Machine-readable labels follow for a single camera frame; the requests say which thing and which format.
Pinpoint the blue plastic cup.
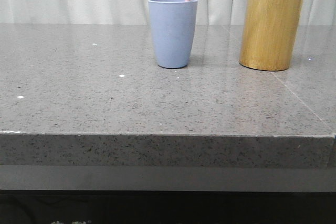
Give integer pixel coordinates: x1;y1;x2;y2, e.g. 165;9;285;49
148;0;198;69

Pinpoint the bamboo cylinder cup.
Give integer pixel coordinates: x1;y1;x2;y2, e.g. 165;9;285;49
239;0;303;71

